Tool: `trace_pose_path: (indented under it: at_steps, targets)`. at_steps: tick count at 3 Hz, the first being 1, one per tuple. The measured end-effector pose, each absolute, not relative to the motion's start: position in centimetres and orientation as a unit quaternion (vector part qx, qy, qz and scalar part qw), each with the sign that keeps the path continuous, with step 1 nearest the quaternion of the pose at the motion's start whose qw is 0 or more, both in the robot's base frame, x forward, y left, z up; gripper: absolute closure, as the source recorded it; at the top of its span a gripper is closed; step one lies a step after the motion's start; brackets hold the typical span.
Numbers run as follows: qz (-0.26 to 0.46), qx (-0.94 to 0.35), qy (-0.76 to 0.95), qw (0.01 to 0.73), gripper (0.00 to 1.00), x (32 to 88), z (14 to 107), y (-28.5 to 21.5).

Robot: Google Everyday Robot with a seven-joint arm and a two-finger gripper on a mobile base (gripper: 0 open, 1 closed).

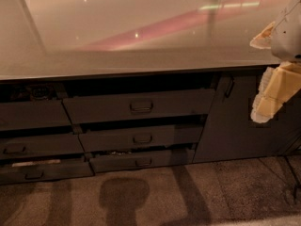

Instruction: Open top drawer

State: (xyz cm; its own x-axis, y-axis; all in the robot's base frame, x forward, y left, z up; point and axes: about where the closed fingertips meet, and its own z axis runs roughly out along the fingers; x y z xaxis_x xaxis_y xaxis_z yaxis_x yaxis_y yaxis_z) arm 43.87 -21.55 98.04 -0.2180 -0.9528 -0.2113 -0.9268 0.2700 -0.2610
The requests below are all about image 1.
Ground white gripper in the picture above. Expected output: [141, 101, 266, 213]
[249, 0, 301, 123]

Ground dark drawer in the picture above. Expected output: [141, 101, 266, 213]
[63, 89, 215, 124]
[0, 159, 93, 185]
[79, 124, 203, 152]
[0, 101, 70, 131]
[89, 148, 195, 173]
[0, 134, 83, 159]

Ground glossy grey counter top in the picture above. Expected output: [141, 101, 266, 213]
[0, 0, 290, 80]

